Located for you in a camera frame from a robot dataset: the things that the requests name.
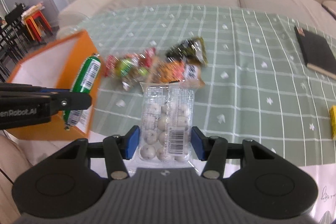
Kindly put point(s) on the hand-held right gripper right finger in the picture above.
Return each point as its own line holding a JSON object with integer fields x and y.
{"x": 198, "y": 144}

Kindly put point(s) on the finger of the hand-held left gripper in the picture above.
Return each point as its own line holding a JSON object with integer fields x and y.
{"x": 73, "y": 102}
{"x": 55, "y": 91}

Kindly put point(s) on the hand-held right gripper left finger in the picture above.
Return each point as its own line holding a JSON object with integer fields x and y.
{"x": 132, "y": 141}

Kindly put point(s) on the orange cardboard box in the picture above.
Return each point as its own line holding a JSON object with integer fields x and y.
{"x": 34, "y": 133}

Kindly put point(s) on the green sausage packet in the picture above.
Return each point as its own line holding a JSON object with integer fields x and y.
{"x": 88, "y": 74}

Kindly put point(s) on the clear packet white balls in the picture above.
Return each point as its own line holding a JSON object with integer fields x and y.
{"x": 162, "y": 119}

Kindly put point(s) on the clear packet green red sweets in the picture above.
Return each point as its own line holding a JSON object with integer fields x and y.
{"x": 126, "y": 66}

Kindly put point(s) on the orange snack packet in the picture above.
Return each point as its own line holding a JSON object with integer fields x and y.
{"x": 170, "y": 70}

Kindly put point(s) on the dark green snack packet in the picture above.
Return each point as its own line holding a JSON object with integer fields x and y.
{"x": 186, "y": 49}

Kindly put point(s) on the yellow stool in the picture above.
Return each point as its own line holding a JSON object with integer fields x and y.
{"x": 32, "y": 28}

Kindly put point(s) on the red stool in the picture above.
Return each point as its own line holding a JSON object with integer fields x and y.
{"x": 44, "y": 22}

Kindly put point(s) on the green checked tablecloth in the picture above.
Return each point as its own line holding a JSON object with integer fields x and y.
{"x": 249, "y": 82}

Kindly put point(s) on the crumpled white cloth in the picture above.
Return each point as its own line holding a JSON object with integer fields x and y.
{"x": 32, "y": 9}

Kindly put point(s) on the small yellow box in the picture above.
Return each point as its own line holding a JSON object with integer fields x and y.
{"x": 333, "y": 121}

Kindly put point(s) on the black notebook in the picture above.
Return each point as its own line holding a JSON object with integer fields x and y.
{"x": 316, "y": 50}

